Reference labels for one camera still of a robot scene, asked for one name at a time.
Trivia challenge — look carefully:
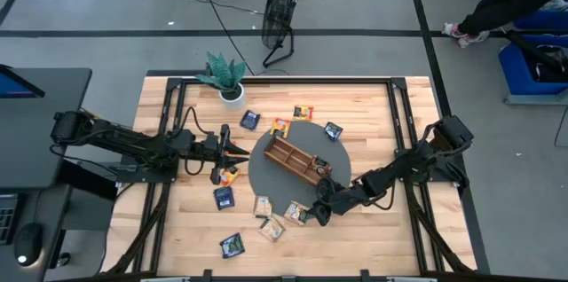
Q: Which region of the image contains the black computer mouse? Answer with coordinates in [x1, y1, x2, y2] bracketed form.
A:
[13, 222, 44, 268]

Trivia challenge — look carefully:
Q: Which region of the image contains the dark tea packet green print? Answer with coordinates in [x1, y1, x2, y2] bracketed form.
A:
[219, 232, 246, 260]
[323, 121, 344, 142]

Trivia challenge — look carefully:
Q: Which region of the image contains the computer monitor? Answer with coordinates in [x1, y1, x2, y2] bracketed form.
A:
[0, 63, 46, 99]

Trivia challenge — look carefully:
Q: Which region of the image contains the black floor fan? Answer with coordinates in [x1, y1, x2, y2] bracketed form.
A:
[260, 0, 302, 69]

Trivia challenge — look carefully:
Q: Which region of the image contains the long black floor cable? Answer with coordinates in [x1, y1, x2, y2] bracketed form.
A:
[197, 0, 256, 76]

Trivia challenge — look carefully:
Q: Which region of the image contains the grey round woven placemat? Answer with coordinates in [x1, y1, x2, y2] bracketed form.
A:
[248, 121, 352, 215]

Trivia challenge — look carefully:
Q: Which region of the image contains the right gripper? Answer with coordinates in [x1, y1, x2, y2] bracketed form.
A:
[303, 185, 359, 227]

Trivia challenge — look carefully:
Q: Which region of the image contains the black aluminium table frame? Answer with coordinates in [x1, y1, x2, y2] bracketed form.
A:
[100, 76, 478, 282]

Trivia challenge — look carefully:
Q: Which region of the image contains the orange mango tea packet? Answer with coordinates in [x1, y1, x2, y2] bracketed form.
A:
[269, 117, 292, 139]
[292, 105, 315, 121]
[219, 166, 241, 188]

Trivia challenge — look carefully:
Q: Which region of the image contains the wooden tea organizer box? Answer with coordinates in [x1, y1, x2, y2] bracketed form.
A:
[263, 134, 334, 187]

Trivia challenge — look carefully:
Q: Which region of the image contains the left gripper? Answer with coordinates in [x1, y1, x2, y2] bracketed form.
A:
[194, 124, 251, 184]

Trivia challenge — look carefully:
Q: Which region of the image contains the blue storage bin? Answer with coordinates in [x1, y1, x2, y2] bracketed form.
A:
[513, 0, 568, 30]
[497, 33, 568, 97]

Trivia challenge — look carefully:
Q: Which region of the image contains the black keyboard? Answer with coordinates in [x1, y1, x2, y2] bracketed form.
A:
[0, 204, 19, 247]

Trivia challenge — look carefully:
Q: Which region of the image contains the green plant in white pot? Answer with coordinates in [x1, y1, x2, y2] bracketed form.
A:
[194, 51, 248, 113]

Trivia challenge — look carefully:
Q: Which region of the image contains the black desk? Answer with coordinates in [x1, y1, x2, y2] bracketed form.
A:
[0, 67, 93, 191]

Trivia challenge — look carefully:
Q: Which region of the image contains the tan brown tea packet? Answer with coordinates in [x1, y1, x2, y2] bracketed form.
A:
[310, 155, 333, 177]
[258, 217, 287, 243]
[283, 200, 312, 227]
[252, 195, 273, 220]

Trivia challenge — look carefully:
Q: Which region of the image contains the dark grey low desk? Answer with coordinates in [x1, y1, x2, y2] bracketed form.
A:
[0, 184, 72, 282]

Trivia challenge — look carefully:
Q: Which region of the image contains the dark blue tea packet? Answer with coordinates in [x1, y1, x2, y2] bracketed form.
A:
[240, 109, 262, 131]
[213, 186, 236, 211]

